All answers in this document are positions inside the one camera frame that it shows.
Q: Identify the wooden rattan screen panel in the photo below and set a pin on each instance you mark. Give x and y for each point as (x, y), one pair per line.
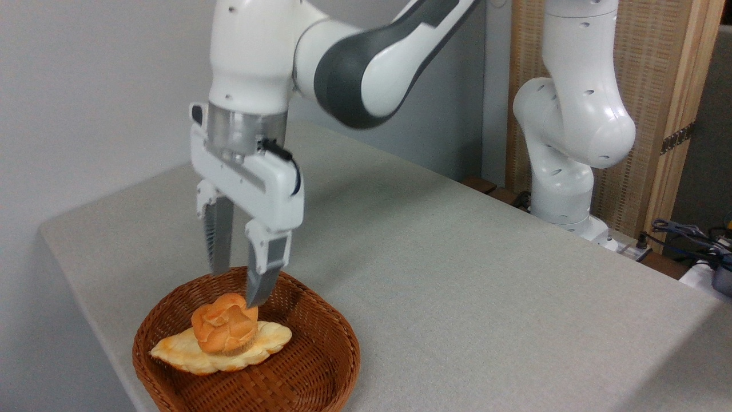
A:
(652, 57)

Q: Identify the long braided pale bread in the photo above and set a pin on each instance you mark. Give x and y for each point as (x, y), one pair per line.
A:
(177, 352)

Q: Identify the brown wicker basket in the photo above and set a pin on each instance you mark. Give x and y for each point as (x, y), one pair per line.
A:
(309, 355)

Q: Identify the small round orange bread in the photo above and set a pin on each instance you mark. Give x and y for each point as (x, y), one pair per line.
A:
(223, 326)

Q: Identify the grey tablecloth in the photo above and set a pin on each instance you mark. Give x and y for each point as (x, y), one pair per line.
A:
(486, 297)

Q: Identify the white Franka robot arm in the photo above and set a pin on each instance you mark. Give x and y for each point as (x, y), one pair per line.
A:
(251, 57)

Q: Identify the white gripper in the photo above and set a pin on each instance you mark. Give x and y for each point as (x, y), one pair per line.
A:
(269, 191)

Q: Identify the black metal hinge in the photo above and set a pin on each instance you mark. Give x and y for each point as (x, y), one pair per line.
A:
(677, 138)

